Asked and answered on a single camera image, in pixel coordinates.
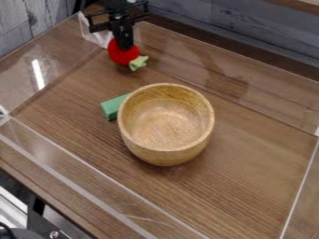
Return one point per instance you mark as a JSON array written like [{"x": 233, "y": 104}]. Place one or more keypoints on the green foam block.
[{"x": 110, "y": 106}]

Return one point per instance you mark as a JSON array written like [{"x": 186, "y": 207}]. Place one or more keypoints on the clear acrylic corner bracket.
[{"x": 98, "y": 38}]

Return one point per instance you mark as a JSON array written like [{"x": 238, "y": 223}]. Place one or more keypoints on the black metal table leg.
[{"x": 38, "y": 224}]

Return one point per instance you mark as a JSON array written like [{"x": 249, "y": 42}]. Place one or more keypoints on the clear acrylic tray wall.
[{"x": 249, "y": 188}]

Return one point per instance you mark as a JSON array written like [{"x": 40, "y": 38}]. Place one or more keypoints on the wooden bowl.
[{"x": 165, "y": 121}]

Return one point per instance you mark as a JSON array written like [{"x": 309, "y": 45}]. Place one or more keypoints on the red plush strawberry toy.
[{"x": 129, "y": 57}]

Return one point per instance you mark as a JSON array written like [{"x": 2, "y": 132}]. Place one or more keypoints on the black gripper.
[{"x": 124, "y": 13}]

